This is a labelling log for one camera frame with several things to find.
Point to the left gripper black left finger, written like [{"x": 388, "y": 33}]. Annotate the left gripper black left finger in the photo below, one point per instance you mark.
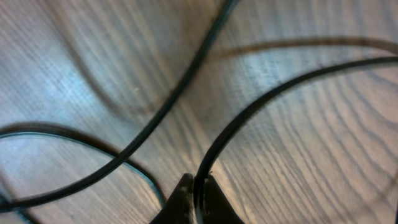
[{"x": 179, "y": 207}]

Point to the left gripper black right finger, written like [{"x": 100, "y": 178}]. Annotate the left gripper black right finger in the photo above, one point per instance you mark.
[{"x": 216, "y": 207}]

